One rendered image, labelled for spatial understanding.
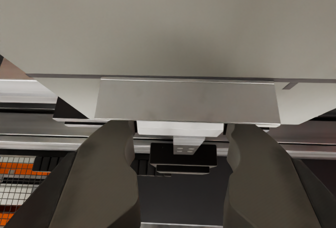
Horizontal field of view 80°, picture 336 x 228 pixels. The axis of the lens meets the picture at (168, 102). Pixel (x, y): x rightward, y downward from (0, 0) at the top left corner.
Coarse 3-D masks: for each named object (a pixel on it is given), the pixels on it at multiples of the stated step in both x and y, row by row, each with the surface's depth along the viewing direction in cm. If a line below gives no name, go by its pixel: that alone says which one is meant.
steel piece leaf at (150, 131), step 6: (138, 132) 21; (144, 132) 21; (150, 132) 21; (156, 132) 21; (162, 132) 21; (168, 132) 21; (174, 132) 21; (180, 132) 21; (186, 132) 20; (192, 132) 20; (198, 132) 20; (204, 132) 20; (210, 132) 20; (216, 132) 20
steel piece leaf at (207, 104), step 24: (120, 96) 10; (144, 96) 10; (168, 96) 10; (192, 96) 10; (216, 96) 10; (240, 96) 10; (264, 96) 10; (144, 120) 9; (168, 120) 9; (192, 120) 9; (216, 120) 9; (240, 120) 9; (264, 120) 9
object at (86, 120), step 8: (56, 104) 19; (64, 104) 19; (56, 112) 18; (64, 112) 18; (72, 112) 18; (80, 112) 18; (56, 120) 19; (64, 120) 19; (72, 120) 18; (80, 120) 18; (88, 120) 18; (96, 120) 18; (104, 120) 18; (264, 128) 19
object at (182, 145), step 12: (156, 144) 37; (168, 144) 37; (180, 144) 26; (192, 144) 26; (204, 144) 36; (156, 156) 36; (168, 156) 36; (180, 156) 36; (192, 156) 36; (204, 156) 36; (216, 156) 36; (156, 168) 36; (168, 168) 36; (180, 168) 36; (192, 168) 36; (204, 168) 36
